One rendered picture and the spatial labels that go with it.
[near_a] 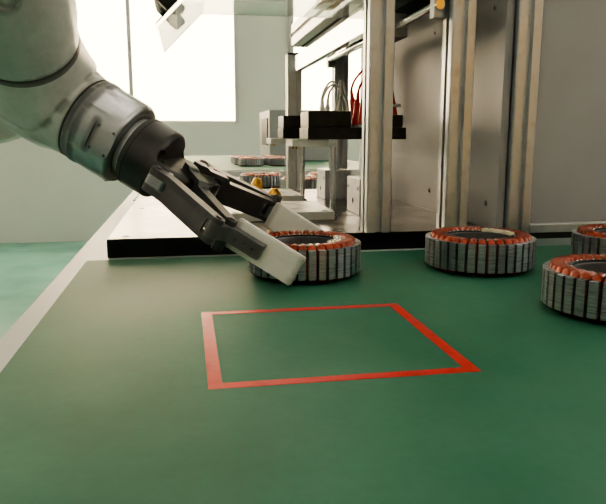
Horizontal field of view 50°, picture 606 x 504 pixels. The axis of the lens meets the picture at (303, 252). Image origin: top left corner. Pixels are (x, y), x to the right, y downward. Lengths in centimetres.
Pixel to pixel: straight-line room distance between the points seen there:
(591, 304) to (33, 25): 49
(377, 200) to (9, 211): 522
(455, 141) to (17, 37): 49
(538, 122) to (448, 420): 58
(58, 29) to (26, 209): 526
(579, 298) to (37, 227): 551
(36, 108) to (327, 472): 49
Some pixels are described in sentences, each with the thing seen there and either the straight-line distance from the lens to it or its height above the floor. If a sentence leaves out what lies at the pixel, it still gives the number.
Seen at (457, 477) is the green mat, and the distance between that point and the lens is 29.
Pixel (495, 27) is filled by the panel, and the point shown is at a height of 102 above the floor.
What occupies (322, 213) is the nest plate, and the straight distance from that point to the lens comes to 91.
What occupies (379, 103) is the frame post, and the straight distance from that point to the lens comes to 80.
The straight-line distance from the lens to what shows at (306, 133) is 95.
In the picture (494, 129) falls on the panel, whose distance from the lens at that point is 86.
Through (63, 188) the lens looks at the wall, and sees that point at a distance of 579.
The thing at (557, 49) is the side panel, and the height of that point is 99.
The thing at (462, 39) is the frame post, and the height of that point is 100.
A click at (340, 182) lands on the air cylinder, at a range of 120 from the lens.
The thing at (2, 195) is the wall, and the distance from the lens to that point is 589.
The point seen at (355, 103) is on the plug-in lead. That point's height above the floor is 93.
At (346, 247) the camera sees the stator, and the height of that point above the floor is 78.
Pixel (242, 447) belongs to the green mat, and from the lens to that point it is 31.
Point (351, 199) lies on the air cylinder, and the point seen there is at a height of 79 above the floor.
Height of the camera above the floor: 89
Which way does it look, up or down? 10 degrees down
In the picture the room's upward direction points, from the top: straight up
